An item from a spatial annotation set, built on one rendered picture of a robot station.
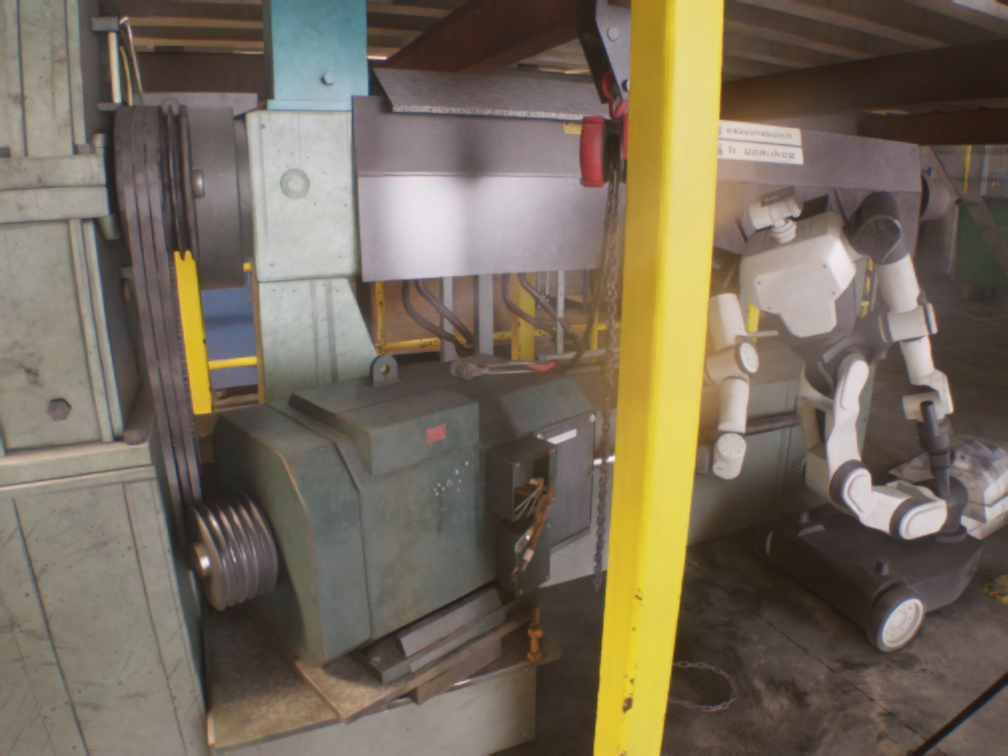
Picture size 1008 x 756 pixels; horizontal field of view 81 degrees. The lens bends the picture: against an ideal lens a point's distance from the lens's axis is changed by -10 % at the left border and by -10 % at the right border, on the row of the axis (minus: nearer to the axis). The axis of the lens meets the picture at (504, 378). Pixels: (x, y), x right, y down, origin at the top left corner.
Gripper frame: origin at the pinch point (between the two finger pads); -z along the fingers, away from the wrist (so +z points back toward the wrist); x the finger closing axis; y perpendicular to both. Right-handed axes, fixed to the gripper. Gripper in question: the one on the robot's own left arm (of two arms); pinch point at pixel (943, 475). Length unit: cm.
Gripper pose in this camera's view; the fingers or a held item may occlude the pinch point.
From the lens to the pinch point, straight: 213.1
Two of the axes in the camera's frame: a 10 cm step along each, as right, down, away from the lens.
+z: -4.0, -8.8, -2.5
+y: 7.6, -1.8, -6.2
